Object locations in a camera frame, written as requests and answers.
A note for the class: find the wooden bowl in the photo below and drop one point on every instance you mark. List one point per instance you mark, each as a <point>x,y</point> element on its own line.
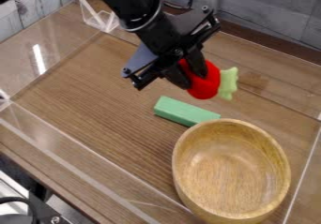
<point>232,172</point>

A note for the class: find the clear acrylic enclosure wall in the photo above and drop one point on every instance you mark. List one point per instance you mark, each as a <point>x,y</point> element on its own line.
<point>98,186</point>

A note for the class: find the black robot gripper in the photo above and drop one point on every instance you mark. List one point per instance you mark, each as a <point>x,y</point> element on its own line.
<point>171,38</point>

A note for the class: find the green foam block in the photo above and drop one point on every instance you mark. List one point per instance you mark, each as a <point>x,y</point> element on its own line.
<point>181,112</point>

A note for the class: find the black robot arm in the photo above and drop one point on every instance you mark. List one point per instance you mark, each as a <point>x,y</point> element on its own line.
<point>136,12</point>

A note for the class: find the black metal mount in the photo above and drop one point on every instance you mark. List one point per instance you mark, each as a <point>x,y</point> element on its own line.
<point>46,214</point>

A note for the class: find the clear acrylic corner bracket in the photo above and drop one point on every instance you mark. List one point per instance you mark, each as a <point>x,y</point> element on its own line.
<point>105,21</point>

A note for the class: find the red plush strawberry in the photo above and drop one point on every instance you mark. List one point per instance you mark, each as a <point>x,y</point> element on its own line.
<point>220,83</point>

